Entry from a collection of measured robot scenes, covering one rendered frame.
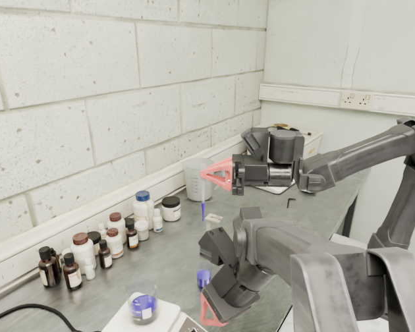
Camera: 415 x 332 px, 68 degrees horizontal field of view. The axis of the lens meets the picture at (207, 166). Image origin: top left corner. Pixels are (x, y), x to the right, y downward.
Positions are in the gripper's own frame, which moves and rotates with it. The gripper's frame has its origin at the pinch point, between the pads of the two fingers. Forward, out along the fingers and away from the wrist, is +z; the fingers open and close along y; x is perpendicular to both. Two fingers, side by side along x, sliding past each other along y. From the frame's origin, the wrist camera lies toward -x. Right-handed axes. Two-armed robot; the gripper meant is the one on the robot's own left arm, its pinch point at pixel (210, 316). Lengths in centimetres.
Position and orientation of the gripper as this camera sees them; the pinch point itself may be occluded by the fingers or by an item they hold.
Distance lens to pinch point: 66.2
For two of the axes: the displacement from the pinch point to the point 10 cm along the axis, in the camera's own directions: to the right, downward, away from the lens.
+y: -7.1, 0.6, -7.0
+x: 5.4, 6.8, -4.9
